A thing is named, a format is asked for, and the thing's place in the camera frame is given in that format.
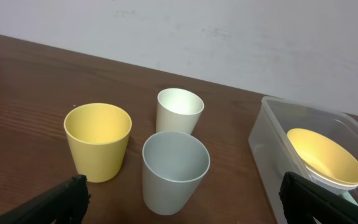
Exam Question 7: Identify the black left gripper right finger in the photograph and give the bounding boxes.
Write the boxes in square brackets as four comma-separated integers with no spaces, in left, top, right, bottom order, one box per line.
[279,172,358,224]

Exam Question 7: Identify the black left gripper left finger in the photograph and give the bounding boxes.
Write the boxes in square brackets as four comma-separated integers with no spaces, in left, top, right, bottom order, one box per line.
[0,175,90,224]

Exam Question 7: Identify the yellow plastic cup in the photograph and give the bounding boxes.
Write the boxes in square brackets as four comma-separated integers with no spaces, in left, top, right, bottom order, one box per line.
[63,103,132,183]

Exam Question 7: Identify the pale green spoon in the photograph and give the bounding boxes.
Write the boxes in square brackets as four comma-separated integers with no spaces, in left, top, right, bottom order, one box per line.
[341,192,358,206]

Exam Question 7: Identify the white plastic bowl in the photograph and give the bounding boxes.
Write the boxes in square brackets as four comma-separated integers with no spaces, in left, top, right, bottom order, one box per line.
[306,166,358,195]

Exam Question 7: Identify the white plastic cup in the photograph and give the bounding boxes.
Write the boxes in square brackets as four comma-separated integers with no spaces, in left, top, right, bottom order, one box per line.
[156,88,204,134]

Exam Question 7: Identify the yellow plastic bowl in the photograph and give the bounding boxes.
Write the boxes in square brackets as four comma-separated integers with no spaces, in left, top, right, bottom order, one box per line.
[287,128,358,186]

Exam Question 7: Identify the grey plastic cup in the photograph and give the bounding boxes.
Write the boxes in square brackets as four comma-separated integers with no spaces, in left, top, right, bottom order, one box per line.
[142,131,211,215]

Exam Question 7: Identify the clear plastic container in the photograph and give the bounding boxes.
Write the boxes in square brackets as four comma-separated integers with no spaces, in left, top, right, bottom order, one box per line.
[248,96,358,223]

